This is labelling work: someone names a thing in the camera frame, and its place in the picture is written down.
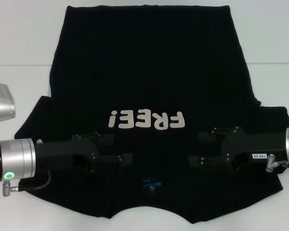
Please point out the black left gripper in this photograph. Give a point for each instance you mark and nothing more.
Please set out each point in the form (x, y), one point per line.
(62, 151)

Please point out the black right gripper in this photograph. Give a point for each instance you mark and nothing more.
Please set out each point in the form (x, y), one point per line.
(243, 149)

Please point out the black shirt with FREE print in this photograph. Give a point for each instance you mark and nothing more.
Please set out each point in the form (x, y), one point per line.
(144, 72)

